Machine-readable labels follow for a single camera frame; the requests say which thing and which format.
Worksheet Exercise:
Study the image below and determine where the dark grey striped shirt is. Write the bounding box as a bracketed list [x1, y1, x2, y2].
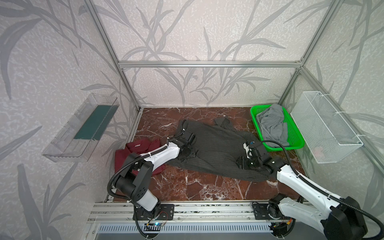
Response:
[167, 118, 271, 182]

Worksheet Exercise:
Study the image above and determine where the green plastic basket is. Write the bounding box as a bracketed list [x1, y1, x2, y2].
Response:
[250, 105, 305, 152]

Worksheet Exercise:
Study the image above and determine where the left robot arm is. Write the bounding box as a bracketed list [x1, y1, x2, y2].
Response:
[107, 120, 196, 219]

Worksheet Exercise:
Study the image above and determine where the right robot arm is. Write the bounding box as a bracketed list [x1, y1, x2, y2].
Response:
[237, 142, 368, 240]

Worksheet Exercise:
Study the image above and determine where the light grey shirt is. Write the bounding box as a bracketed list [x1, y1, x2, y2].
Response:
[256, 104, 290, 147]

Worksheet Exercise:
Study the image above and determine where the maroon folded shirt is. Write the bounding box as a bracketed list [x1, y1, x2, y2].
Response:
[114, 138, 167, 181]

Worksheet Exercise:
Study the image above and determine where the white wire wall basket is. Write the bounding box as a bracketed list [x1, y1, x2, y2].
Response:
[291, 91, 364, 164]

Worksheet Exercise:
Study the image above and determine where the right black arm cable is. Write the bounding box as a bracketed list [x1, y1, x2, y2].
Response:
[251, 139, 384, 238]

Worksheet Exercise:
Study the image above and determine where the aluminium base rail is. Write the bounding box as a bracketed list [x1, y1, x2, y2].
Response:
[86, 200, 340, 224]

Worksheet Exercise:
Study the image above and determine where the aluminium cage frame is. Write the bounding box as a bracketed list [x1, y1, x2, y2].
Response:
[83, 0, 384, 175]

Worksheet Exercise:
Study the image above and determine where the clear plastic wall bin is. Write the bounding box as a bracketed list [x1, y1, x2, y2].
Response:
[42, 93, 120, 163]

